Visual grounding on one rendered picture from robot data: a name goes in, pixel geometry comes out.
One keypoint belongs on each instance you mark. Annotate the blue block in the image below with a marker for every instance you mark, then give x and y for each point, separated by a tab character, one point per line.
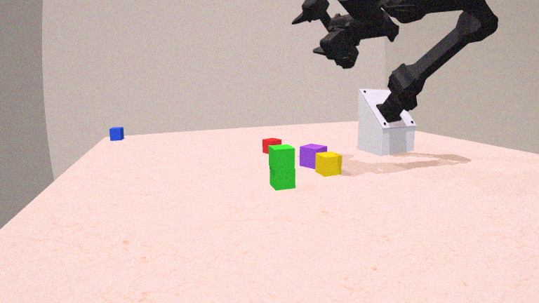
116	133

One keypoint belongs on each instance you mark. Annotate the yellow block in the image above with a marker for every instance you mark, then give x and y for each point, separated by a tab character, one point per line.
328	164

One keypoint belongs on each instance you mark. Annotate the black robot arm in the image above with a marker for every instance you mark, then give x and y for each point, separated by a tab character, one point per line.
475	23

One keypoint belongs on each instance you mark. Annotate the red block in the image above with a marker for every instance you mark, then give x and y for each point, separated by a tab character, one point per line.
267	142

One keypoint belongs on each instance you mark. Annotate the green block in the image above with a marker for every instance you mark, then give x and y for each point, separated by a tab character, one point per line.
281	157
282	180

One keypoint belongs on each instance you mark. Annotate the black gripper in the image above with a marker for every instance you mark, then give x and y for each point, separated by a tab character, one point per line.
315	10

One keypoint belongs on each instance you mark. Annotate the purple block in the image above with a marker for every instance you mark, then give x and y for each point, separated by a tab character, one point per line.
308	154

